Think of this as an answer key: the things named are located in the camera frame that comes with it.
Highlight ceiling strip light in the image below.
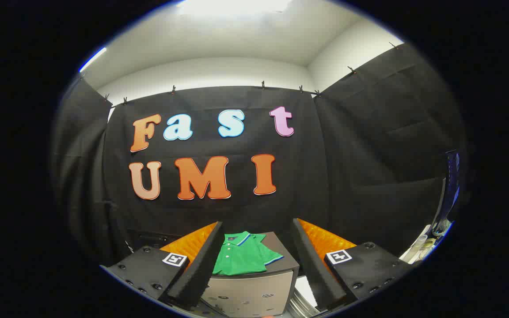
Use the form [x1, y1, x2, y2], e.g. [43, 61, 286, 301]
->
[79, 46, 107, 73]

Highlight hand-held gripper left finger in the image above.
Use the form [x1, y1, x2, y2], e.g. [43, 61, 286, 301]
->
[100, 221, 225, 310]

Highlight blue and black upright object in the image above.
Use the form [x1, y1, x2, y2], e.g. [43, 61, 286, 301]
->
[431, 149, 461, 237]

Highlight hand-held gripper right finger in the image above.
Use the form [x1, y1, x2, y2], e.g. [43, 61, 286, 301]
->
[292, 218, 415, 312]

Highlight green polo shirt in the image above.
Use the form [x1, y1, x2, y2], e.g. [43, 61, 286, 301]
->
[213, 231, 284, 276]

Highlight black backdrop cloth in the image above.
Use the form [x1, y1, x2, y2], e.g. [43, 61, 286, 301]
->
[51, 43, 467, 268]

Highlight ceiling light panel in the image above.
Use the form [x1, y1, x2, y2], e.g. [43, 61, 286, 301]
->
[177, 0, 292, 18]

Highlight white plastic container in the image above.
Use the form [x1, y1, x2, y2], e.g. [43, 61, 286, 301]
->
[399, 234, 428, 265]

